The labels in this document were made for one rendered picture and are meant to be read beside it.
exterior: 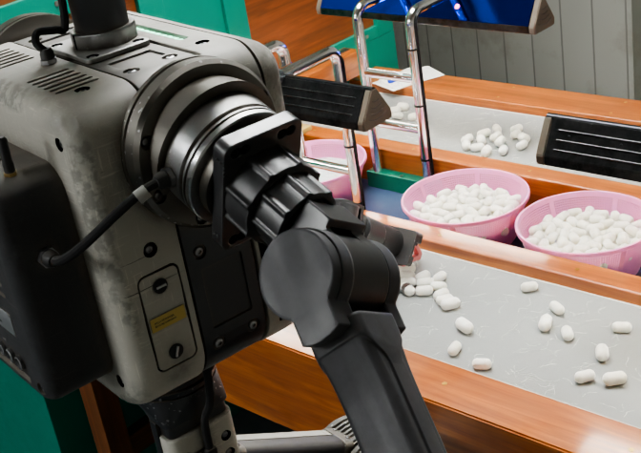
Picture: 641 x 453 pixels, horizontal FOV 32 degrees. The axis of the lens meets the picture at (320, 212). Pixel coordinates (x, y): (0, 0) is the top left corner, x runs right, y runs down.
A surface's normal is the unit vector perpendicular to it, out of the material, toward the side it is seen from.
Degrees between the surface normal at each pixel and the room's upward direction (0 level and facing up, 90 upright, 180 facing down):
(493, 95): 0
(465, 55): 90
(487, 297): 0
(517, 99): 0
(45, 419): 90
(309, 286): 58
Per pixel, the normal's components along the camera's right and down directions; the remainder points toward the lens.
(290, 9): 0.74, 0.19
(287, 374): -0.66, 0.41
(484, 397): -0.15, -0.89
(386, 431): -0.55, -0.15
